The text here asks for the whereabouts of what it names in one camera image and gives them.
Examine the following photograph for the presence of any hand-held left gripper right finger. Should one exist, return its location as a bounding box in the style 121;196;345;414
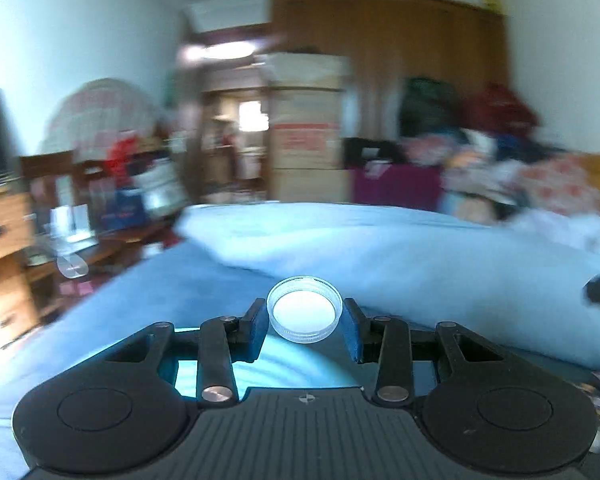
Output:
344;297;513;407

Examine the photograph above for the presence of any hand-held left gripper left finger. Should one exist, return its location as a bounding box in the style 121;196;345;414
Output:
87;298;270;409

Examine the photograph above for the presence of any white plastic jar lid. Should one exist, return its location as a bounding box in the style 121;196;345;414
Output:
267;276;344;345

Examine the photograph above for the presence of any white blanket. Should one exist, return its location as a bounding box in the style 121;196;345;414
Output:
509;207;600;262

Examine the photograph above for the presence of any light blue quilt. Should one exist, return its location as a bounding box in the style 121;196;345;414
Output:
175;202;600;376

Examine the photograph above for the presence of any red dotted cloth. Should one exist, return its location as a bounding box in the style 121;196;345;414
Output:
514;156;600;217

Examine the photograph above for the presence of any purple cloth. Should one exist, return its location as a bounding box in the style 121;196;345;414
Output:
352;164;444;212

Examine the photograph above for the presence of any plain cardboard box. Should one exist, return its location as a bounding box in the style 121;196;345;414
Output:
270;87;345;126
270;167;353;204

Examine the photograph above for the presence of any white printed plastic bag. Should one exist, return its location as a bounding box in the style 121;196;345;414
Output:
134;159;187;217

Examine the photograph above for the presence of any dark blue bag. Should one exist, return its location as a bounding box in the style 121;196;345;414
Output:
99;187;149;229

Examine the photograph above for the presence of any black cloth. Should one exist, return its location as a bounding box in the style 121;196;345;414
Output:
342;137;407;172

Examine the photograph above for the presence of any cardboard box with red print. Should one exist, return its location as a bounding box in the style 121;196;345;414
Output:
270;122;343;171

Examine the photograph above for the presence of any pile of mixed clothes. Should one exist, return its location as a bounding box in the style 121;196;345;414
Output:
402;127;526;221

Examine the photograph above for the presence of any dark red garment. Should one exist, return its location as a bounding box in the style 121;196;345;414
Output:
461;84;540;137

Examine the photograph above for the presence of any clear plastic container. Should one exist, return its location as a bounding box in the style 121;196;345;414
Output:
49;204;100;242

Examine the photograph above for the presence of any red ribbon bag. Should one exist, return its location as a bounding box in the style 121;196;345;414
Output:
105;132;142;187

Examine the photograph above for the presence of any wooden chair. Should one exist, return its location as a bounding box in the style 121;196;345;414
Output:
19;150;77;221
75;159;117;196

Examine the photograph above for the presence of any dark green plastic bag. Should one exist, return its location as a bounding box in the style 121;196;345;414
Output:
399;77;462;137

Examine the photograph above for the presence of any white topped cardboard box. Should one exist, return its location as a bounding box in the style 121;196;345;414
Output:
265;52;352;92

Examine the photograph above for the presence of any wooden dresser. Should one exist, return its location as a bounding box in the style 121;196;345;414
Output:
0;184;42;352

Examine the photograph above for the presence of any striped cloth cover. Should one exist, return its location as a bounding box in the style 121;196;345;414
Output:
40;77;167;161

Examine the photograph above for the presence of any brown wooden wardrobe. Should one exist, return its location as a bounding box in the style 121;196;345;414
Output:
270;0;512;203

